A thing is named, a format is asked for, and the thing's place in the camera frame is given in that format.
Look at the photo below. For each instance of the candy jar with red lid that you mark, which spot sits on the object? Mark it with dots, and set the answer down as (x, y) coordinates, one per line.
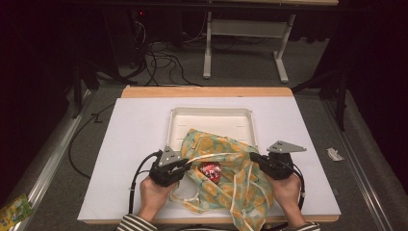
(210, 171)

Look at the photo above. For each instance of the black metal stand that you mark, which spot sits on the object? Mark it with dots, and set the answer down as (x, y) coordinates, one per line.
(78, 86)
(341, 96)

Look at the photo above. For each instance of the person's right hand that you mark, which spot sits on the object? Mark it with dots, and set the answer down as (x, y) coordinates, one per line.
(287, 194)

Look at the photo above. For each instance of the person's left hand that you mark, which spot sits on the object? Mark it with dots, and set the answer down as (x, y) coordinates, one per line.
(154, 199)

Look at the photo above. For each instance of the green snack packet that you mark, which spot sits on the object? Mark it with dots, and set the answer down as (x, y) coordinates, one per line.
(14, 213)

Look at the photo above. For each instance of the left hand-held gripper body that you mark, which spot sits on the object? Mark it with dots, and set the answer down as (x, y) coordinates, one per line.
(163, 174)

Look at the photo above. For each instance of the metal floor rail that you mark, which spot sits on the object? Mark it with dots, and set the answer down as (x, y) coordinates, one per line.
(48, 166)
(356, 160)

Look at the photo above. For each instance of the crumpled white paper scrap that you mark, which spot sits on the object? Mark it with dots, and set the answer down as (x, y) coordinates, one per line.
(334, 154)

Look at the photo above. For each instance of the white plastic tray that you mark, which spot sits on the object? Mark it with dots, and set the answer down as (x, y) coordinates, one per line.
(208, 122)

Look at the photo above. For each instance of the lemon print cloth bag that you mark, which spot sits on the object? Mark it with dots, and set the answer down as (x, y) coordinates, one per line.
(237, 179)

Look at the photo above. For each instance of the white table cover sheet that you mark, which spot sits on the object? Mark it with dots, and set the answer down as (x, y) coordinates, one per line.
(128, 134)

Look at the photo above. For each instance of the white metal desk frame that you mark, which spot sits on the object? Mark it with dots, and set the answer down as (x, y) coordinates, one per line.
(243, 28)

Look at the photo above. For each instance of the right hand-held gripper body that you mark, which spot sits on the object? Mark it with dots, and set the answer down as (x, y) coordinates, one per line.
(280, 166)

